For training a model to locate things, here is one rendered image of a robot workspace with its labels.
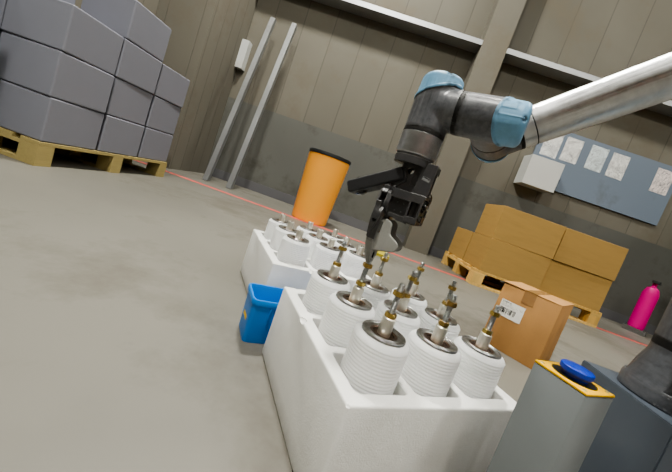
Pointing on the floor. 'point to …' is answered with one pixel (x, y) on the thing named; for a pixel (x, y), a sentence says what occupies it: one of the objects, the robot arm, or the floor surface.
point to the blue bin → (259, 312)
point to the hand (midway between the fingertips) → (367, 254)
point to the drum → (319, 186)
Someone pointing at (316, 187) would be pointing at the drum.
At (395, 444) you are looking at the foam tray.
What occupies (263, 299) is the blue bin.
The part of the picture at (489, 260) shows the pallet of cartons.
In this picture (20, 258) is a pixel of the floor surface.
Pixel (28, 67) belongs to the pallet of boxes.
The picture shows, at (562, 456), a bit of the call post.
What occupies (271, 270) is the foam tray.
